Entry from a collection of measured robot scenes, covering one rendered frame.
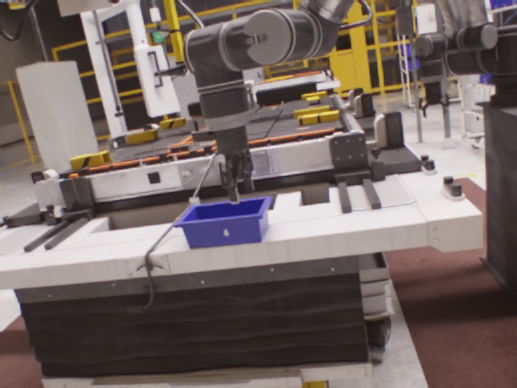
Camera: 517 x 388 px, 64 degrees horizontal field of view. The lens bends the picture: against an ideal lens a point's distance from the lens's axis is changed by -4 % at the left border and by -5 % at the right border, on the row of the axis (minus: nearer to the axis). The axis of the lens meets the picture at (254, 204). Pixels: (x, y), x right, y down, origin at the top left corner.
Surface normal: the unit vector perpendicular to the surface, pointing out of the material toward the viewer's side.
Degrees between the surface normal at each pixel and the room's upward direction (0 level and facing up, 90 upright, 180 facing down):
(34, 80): 90
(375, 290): 90
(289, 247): 90
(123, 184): 90
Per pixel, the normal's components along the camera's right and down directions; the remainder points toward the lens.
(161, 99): 0.29, 0.23
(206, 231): -0.17, 0.41
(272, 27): -0.51, 0.34
